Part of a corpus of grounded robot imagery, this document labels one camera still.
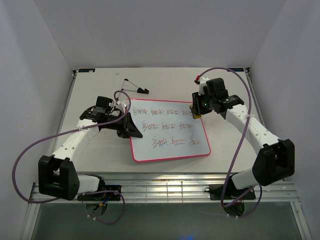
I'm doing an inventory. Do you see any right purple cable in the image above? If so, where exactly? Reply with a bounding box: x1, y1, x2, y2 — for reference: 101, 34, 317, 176
198, 67, 263, 218

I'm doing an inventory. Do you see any left blue table label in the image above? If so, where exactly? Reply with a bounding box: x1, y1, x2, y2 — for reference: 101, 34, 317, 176
78, 68, 96, 73

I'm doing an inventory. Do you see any yellow whiteboard eraser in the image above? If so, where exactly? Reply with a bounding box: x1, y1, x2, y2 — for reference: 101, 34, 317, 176
189, 104, 202, 119

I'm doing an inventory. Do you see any aluminium rail frame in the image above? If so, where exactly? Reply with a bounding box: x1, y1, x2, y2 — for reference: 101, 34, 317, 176
30, 173, 300, 204

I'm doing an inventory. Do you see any black wire board stand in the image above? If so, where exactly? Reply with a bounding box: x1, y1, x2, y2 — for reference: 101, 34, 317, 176
120, 78, 150, 95

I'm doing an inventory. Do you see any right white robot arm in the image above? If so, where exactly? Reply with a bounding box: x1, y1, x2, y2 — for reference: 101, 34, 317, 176
190, 77, 295, 199

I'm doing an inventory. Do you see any blue table label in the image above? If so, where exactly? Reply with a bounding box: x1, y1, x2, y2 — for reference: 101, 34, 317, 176
78, 68, 96, 73
227, 67, 245, 72

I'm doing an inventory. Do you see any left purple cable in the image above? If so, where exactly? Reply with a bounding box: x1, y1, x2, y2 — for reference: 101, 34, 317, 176
12, 90, 126, 225

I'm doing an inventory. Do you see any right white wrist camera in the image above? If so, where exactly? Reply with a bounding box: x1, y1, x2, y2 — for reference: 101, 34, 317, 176
194, 75, 210, 96

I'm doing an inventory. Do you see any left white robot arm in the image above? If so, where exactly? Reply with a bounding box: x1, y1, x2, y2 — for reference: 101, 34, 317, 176
38, 96, 143, 201

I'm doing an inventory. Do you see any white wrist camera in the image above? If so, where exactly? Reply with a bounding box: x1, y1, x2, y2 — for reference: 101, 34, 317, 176
194, 75, 210, 96
113, 98, 131, 113

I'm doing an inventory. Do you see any pink framed whiteboard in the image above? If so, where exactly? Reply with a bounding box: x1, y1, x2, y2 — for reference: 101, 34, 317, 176
129, 98, 211, 163

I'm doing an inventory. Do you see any purple cable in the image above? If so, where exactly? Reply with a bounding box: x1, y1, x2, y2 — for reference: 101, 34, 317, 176
198, 67, 263, 218
12, 90, 126, 225

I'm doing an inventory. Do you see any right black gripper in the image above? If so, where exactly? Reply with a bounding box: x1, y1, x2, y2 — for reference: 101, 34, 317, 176
191, 89, 215, 116

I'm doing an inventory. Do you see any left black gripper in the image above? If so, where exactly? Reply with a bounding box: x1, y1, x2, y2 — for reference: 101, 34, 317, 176
103, 111, 143, 140

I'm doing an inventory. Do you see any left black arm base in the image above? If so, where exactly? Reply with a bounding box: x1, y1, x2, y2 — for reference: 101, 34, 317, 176
77, 185, 122, 202

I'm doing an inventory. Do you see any right blue table label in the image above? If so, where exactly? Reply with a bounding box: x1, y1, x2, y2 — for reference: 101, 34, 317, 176
227, 67, 245, 72

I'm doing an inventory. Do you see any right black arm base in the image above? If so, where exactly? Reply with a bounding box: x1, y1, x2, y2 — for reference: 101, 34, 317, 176
204, 184, 256, 200

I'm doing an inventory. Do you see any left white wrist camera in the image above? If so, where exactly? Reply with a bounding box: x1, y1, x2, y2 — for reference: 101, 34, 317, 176
113, 98, 131, 113

